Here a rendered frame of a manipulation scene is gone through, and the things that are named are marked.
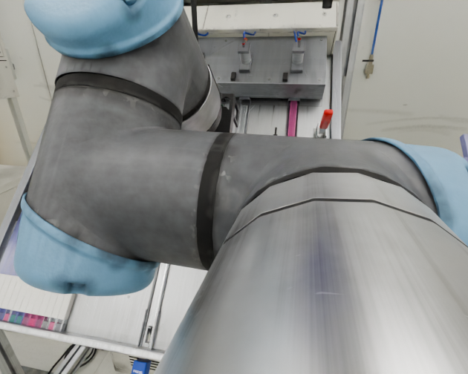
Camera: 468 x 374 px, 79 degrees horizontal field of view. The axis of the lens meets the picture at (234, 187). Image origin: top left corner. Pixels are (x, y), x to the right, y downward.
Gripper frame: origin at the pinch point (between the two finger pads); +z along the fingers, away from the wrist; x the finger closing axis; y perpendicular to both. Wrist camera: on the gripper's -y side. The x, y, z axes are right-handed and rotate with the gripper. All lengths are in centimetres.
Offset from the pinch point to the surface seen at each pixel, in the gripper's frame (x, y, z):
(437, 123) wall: -114, 84, 163
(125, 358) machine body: 42, -60, 62
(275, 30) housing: -5.7, 35.5, 10.4
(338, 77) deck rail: -20.4, 27.3, 15.1
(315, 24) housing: -14.2, 36.7, 10.0
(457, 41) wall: -111, 126, 134
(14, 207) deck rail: 47.4, -9.3, 8.3
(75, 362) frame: 49, -54, 42
